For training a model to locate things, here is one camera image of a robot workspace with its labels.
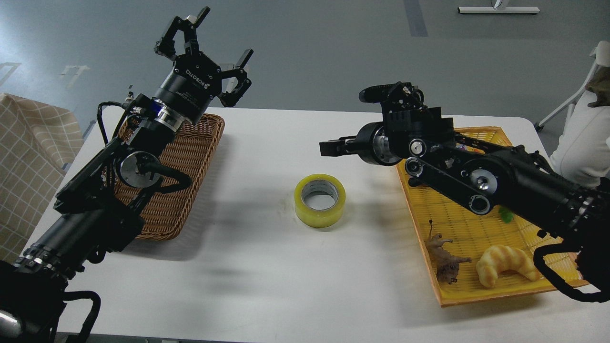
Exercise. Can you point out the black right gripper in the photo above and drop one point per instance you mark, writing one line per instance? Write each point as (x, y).
(371, 145)

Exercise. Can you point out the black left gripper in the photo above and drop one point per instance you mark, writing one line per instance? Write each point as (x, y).
(190, 88)

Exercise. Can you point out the yellow tape roll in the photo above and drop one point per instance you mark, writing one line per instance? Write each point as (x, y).
(319, 184)

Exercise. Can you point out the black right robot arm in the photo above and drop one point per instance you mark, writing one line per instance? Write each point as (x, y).
(479, 175)

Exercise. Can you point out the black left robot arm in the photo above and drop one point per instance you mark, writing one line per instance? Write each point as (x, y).
(101, 207)

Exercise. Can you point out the brown toy animal figure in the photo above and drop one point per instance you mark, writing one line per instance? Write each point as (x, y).
(447, 265)

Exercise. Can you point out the yellow plastic basket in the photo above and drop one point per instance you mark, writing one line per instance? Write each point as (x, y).
(470, 235)

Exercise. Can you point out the beige checkered cloth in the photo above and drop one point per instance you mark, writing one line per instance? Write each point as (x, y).
(37, 140)

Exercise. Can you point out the orange toy carrot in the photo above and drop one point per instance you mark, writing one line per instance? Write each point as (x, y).
(505, 214)

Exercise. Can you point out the toy croissant bread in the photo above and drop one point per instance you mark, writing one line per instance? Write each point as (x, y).
(500, 258)

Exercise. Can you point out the white stand base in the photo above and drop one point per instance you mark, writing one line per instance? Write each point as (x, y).
(498, 7)

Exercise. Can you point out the white chair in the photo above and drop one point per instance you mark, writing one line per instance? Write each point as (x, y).
(582, 155)

